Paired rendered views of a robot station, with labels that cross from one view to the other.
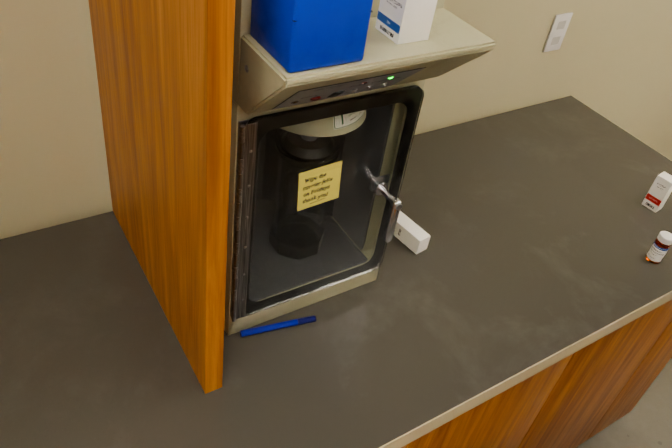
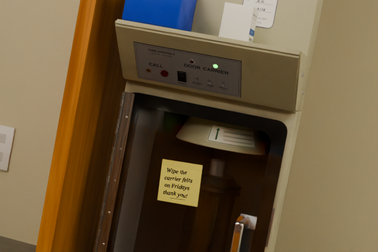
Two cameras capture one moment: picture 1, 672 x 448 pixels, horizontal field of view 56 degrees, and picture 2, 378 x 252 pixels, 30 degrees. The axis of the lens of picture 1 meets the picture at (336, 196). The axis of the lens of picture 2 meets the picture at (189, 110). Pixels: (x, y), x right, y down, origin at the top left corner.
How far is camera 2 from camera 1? 104 cm
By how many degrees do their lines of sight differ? 59
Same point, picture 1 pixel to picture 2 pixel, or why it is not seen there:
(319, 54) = (143, 12)
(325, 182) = (185, 181)
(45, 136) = not seen: hidden behind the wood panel
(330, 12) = not seen: outside the picture
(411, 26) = (230, 25)
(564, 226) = not seen: outside the picture
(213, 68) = (82, 6)
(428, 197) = not seen: outside the picture
